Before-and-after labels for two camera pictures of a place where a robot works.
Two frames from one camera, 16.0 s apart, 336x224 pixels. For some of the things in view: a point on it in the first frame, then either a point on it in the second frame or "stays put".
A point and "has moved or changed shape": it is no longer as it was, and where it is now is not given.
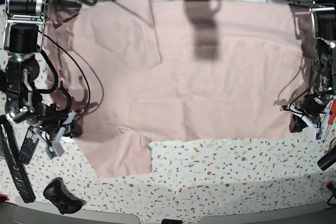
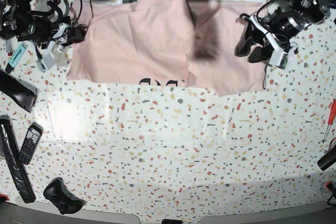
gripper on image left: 54,148 -> 47,60
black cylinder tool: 328,160 stays put
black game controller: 56,192 stays put
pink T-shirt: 132,70 has moved or changed shape
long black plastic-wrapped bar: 13,161 stays put
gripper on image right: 297,124 -> 278,56
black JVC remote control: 29,146 stays put
